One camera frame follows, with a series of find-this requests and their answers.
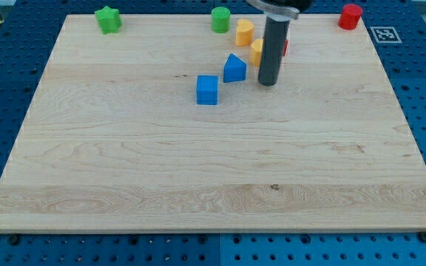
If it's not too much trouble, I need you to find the red block behind rod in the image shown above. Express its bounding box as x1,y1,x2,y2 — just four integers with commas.
283,39,289,57

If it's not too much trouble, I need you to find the red cylinder block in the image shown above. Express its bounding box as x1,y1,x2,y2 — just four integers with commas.
337,4,363,30

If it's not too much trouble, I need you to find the wooden board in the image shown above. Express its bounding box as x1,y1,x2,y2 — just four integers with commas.
0,14,426,234

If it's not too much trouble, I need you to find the green cylinder block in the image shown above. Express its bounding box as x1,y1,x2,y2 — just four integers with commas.
211,7,231,33

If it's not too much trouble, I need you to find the yellow pentagon block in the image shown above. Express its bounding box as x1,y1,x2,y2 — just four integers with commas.
249,38,263,67

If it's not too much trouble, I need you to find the white fiducial marker tag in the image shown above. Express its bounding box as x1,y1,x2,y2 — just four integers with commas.
371,26,402,44

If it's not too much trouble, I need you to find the blue triangle block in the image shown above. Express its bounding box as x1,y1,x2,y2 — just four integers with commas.
223,54,247,83

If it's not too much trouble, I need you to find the green star block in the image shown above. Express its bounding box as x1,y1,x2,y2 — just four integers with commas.
95,6,122,35

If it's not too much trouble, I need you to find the blue cube block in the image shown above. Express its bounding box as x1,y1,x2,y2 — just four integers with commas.
196,75,218,105

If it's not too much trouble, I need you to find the yellow heart block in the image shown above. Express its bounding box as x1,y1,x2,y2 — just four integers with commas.
234,18,254,47

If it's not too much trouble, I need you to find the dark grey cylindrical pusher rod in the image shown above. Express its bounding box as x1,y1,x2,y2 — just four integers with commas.
258,16,290,86

